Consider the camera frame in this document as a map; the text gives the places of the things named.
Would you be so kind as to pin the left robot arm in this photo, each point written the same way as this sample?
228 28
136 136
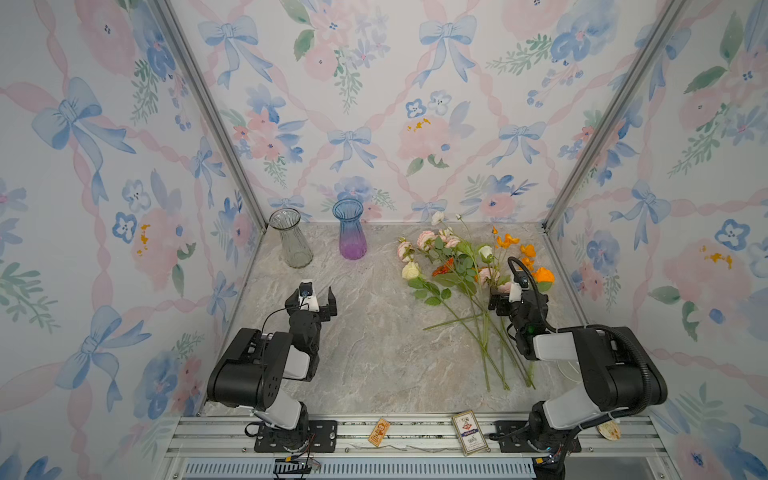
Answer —
251 370

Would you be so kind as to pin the orange gerbera stem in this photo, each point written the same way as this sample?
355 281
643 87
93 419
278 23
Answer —
446 268

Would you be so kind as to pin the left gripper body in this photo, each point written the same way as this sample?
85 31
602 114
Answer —
327 302

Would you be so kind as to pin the clear glass vase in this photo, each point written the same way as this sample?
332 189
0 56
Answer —
296 252

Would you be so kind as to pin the pink ranunculus spray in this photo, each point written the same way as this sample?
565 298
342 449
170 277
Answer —
426 241

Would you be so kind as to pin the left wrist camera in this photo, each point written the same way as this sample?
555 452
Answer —
306 289

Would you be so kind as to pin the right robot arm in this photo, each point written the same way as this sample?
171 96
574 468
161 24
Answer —
618 378

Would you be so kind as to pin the orange poppy green leaves stem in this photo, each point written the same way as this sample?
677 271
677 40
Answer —
544 278

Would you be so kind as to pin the small orange tag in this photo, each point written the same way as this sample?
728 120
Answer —
379 433

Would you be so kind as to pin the playing card box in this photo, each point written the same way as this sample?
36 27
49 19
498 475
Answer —
469 434

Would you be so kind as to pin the white rose bud stem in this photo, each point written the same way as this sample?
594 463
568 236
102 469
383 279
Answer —
485 254

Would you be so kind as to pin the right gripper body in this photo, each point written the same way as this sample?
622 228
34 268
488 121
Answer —
498 303

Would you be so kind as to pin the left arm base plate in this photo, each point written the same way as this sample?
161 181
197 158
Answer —
315 436

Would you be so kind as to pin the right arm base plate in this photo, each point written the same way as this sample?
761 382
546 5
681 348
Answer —
516 436

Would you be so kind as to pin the pink rose stem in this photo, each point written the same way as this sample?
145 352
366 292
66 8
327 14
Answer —
492 330

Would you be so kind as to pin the blue purple glass vase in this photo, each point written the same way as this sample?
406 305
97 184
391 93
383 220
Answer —
352 241

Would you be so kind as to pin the aluminium rail frame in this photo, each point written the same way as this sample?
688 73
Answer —
417 446

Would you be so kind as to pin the round floral coaster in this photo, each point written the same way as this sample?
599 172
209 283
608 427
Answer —
610 430

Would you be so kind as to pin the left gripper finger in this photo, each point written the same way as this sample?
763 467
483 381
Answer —
294 302
331 306

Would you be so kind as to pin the yellow rose stem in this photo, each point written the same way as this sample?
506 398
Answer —
456 293

